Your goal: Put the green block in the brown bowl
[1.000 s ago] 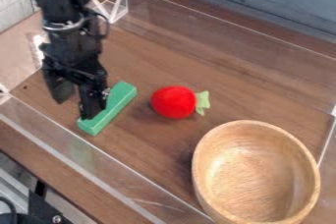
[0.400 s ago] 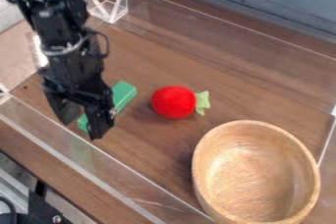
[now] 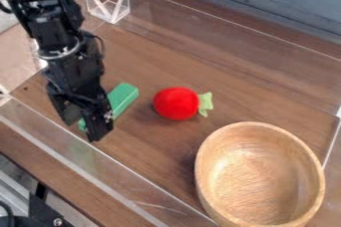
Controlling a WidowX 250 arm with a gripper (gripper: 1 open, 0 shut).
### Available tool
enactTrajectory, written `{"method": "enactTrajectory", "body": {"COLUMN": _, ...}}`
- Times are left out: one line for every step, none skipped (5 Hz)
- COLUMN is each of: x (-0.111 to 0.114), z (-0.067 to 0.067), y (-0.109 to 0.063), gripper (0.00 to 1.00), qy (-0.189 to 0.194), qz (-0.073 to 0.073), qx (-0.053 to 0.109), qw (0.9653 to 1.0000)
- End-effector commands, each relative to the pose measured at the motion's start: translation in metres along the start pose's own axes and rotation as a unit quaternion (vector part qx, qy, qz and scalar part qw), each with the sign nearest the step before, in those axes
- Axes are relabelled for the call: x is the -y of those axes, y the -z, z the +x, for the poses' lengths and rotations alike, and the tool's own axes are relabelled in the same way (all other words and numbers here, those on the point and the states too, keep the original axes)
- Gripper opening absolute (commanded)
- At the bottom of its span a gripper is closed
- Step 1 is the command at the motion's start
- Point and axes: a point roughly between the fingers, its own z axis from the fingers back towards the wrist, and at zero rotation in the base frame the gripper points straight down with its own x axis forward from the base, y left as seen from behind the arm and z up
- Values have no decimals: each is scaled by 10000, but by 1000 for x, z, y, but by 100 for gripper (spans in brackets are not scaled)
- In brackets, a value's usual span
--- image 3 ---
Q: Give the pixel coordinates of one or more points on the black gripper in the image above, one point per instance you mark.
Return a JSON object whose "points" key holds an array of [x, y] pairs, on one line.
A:
{"points": [[73, 73]]}

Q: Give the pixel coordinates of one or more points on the green rectangular block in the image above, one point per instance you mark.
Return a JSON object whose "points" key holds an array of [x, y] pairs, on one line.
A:
{"points": [[122, 96]]}

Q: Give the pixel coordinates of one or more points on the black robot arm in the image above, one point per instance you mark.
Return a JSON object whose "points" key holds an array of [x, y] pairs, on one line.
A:
{"points": [[48, 20]]}

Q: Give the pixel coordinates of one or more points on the brown wooden bowl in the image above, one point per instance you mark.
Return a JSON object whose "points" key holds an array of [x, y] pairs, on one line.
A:
{"points": [[258, 177]]}

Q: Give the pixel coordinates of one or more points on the red plush tomato toy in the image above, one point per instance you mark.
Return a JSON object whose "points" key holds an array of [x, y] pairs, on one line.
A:
{"points": [[179, 103]]}

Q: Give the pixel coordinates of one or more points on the clear acrylic front wall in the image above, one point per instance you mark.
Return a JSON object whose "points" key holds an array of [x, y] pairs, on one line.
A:
{"points": [[109, 193]]}

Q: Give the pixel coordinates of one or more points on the black clamp with cable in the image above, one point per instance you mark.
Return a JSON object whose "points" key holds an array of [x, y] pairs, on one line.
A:
{"points": [[41, 215]]}

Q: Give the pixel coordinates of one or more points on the clear acrylic corner bracket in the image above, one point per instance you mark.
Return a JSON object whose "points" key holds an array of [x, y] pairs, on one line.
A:
{"points": [[108, 10]]}

